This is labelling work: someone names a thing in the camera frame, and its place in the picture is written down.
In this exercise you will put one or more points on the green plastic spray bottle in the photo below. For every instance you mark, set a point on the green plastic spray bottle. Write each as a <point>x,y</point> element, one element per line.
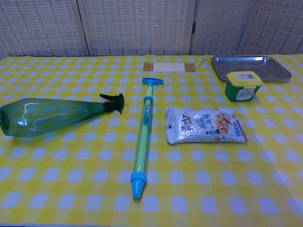
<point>47,116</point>

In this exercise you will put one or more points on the green blue toy water pump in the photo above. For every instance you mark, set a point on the green blue toy water pump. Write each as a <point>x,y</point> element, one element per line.
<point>142,142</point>

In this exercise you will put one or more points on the beige card with brown tape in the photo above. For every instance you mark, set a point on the beige card with brown tape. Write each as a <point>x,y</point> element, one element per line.
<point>168,67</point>

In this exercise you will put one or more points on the white snack bag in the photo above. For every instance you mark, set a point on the white snack bag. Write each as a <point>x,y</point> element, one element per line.
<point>203,125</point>

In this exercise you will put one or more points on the cotton swab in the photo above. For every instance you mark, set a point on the cotton swab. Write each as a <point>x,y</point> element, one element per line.
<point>200,63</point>

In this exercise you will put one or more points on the woven folding screen panel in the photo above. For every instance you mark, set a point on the woven folding screen panel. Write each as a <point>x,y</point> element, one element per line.
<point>277,26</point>
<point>137,26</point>
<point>40,26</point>
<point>220,26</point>

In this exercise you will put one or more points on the green tub with yellow lid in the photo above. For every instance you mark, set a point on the green tub with yellow lid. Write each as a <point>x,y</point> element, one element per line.
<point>241,93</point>

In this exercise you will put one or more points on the yellow white checkered tablecloth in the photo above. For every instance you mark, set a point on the yellow white checkered tablecloth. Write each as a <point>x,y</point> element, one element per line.
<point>71,165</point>

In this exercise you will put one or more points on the stainless steel tray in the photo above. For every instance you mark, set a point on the stainless steel tray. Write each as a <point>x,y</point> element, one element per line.
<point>236,63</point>

